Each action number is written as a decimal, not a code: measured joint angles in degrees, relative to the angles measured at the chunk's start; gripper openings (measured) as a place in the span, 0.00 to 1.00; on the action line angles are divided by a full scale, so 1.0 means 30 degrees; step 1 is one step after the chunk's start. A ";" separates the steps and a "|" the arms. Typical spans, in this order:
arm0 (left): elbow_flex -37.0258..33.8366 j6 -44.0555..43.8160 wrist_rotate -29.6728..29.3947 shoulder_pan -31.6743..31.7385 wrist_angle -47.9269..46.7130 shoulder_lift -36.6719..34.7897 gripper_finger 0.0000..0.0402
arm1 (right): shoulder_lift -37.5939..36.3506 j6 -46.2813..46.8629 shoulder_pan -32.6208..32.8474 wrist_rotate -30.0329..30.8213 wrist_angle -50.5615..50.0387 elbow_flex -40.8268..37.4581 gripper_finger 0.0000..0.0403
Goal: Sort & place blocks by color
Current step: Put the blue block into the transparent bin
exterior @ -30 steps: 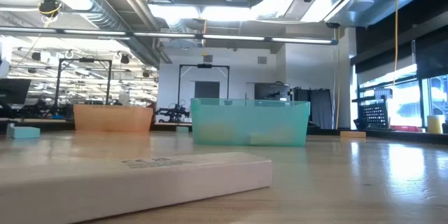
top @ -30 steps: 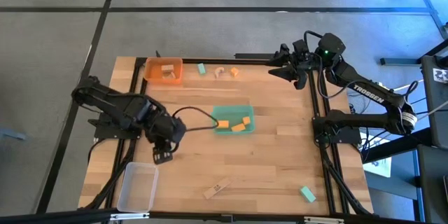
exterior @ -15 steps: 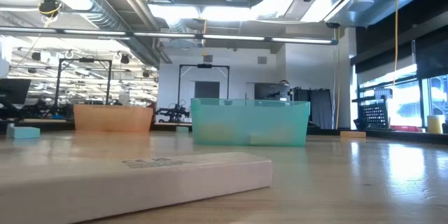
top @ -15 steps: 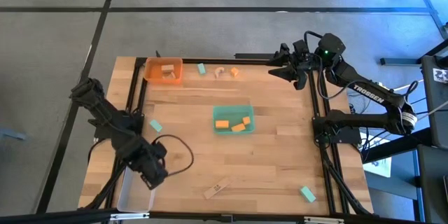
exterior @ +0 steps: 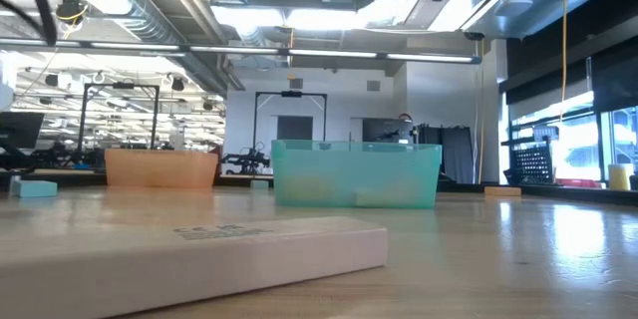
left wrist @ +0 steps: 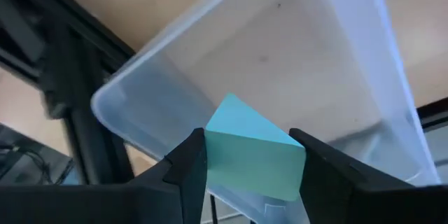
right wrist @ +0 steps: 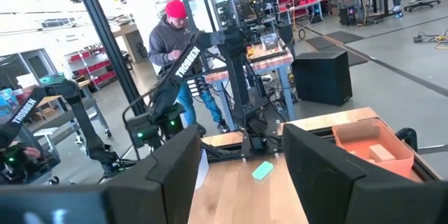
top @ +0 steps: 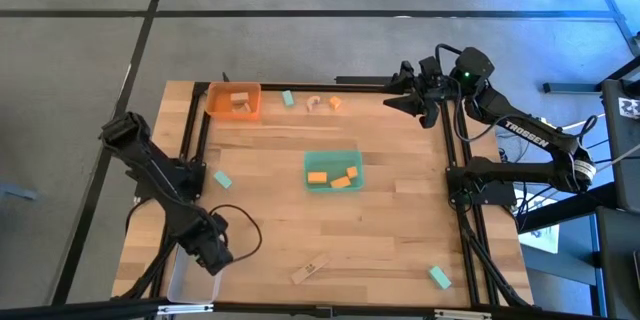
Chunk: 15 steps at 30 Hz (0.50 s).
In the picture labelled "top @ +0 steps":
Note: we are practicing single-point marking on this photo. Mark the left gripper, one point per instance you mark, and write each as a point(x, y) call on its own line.
point(210, 245)

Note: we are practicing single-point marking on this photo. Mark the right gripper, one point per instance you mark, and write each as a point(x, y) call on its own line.
point(435, 85)

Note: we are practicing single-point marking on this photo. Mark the teal wooden block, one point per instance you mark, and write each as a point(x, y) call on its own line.
point(288, 98)
point(222, 179)
point(439, 277)

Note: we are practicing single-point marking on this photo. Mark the small orange cube block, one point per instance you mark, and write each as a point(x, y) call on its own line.
point(334, 103)
point(352, 172)

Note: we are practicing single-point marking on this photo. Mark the orange wooden block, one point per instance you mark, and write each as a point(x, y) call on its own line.
point(317, 177)
point(340, 182)

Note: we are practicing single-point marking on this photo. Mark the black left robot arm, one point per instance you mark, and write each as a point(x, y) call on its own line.
point(145, 155)

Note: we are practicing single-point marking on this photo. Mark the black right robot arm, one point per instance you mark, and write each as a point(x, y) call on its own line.
point(530, 132)

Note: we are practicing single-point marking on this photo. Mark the clear plastic bin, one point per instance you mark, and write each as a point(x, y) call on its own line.
point(182, 285)

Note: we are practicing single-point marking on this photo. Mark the natural wooden arch block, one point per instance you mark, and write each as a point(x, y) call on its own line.
point(311, 101)

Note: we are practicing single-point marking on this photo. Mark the teal plastic bin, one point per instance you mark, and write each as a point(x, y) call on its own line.
point(330, 160)

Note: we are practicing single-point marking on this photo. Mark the printed natural wooden plank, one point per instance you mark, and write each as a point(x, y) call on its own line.
point(310, 269)

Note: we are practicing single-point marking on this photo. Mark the orange plastic bin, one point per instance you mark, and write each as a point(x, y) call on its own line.
point(220, 110)

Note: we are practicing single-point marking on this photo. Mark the small natural wooden block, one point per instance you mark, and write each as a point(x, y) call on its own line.
point(243, 108)

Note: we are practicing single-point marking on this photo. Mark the black overhead beam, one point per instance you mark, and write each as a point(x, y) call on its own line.
point(75, 310)

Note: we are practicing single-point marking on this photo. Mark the black diagonal beam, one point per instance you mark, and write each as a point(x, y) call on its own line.
point(565, 207)

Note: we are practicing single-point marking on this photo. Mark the printed white paper sheet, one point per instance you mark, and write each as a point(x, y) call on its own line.
point(542, 237)

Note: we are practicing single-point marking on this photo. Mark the black case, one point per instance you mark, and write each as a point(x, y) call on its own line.
point(620, 150)
point(620, 260)

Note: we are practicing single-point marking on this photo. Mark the black white fiducial tag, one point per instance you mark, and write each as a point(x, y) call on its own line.
point(629, 108)

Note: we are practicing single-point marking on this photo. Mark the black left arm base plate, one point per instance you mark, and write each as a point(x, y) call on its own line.
point(197, 180)

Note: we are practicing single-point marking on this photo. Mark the silver metal bracket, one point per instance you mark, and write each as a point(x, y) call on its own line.
point(185, 308)
point(460, 315)

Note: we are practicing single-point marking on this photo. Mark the black aluminium table frame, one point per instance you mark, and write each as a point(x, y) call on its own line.
point(325, 87)

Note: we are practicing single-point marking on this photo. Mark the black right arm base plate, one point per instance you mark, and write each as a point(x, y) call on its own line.
point(500, 194)

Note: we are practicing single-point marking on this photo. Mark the blue metal frame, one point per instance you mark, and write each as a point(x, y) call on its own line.
point(570, 88)

